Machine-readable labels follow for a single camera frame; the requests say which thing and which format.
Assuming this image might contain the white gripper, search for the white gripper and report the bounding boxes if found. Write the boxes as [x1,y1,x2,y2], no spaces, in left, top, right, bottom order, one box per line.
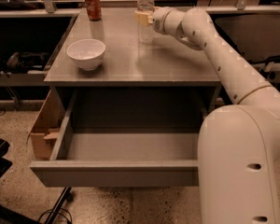
[134,7,176,35]

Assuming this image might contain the clear plastic water bottle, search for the clear plastic water bottle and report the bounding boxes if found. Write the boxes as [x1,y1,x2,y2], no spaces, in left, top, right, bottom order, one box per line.
[137,0,154,44]

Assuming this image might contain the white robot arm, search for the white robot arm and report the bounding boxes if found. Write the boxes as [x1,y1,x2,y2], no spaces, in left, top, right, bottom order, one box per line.
[135,7,280,224]

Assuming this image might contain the grey cabinet with counter top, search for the grey cabinet with counter top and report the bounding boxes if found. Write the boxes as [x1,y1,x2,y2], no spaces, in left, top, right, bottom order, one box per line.
[46,8,220,133]

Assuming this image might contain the grey open top drawer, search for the grey open top drawer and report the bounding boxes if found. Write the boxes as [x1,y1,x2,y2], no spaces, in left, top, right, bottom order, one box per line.
[31,88,207,187]

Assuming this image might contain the red soda can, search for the red soda can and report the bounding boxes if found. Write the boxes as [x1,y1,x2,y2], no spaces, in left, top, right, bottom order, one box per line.
[85,0,102,21]

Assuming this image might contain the white ceramic bowl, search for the white ceramic bowl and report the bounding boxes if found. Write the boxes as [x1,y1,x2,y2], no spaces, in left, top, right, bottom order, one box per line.
[66,38,105,70]

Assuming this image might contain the black office chair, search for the black office chair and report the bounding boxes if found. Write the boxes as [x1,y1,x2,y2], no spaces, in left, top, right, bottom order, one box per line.
[214,14,280,86]

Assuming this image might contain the dark headphones on shelf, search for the dark headphones on shelf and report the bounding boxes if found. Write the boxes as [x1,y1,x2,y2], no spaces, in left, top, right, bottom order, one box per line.
[0,52,49,75]

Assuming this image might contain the brown cardboard box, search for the brown cardboard box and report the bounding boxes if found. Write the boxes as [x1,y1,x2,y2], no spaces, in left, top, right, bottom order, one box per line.
[29,91,65,160]

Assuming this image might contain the black floor cable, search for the black floor cable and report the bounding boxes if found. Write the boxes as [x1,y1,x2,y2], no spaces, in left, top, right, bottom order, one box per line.
[36,207,73,224]

